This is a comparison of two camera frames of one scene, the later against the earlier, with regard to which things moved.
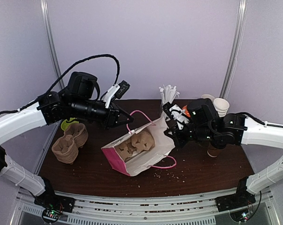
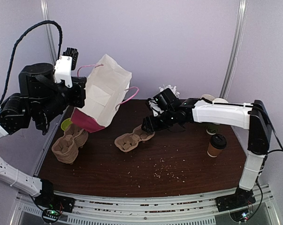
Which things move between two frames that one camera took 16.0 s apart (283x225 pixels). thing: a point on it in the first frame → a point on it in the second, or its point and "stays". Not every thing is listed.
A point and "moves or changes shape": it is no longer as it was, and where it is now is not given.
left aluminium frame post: x=44 y=4 stays
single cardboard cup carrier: x=141 y=141 moves or changes shape
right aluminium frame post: x=235 y=48 stays
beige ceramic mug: x=207 y=96 stays
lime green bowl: x=65 y=124 stays
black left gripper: x=110 y=120 → x=79 y=82
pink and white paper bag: x=141 y=148 → x=107 y=87
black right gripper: x=179 y=134 → x=151 y=123
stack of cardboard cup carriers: x=65 y=149 stays
